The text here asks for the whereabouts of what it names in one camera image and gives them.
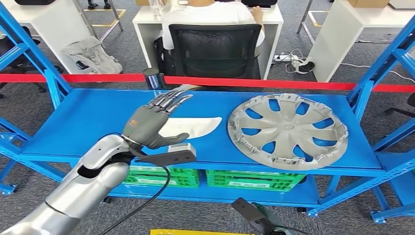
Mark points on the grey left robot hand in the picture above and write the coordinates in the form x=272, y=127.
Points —
x=144, y=125

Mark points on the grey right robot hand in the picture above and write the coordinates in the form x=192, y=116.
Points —
x=269, y=219

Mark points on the white curved plastic part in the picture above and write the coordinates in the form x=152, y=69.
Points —
x=197, y=126

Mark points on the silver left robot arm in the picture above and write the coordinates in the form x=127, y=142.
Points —
x=81, y=191

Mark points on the blue metal shelf rack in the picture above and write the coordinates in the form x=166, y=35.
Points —
x=8, y=188
x=97, y=116
x=402, y=188

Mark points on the black cylinder tube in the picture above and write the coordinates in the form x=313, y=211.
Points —
x=301, y=179

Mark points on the red barrier belt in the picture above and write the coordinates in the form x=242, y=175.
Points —
x=97, y=77
x=291, y=85

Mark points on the grey backpack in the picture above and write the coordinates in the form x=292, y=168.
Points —
x=94, y=58

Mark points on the silver wheel hubcap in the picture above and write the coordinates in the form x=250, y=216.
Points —
x=287, y=128

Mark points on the black office chair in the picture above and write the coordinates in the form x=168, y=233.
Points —
x=411, y=99
x=34, y=34
x=214, y=48

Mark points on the clear plastic container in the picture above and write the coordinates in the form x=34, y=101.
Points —
x=156, y=8

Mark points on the brown cardboard box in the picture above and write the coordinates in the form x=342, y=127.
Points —
x=142, y=2
x=366, y=3

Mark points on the black power adapter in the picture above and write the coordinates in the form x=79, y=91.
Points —
x=304, y=67

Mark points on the white power strip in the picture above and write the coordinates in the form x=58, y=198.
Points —
x=285, y=57

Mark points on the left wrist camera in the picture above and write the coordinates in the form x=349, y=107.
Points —
x=181, y=147

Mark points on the black belt stanchion post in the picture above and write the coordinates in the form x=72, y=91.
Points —
x=153, y=79

